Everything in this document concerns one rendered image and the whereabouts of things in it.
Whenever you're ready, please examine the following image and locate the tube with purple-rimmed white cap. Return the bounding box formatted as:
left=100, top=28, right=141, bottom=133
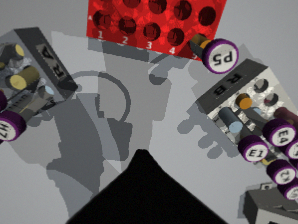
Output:
left=289, top=159, right=298, bottom=170

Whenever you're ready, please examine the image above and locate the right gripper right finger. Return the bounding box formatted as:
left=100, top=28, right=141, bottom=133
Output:
left=142, top=149, right=228, bottom=224

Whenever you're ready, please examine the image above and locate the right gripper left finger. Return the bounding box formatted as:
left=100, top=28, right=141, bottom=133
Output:
left=65, top=149, right=146, bottom=224

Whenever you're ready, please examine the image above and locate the red rack with round wells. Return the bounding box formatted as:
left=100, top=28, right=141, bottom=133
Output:
left=87, top=0, right=227, bottom=61

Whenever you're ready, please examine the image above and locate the tube with dark purple cap labelled p5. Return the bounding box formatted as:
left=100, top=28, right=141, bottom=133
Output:
left=190, top=34, right=239, bottom=74

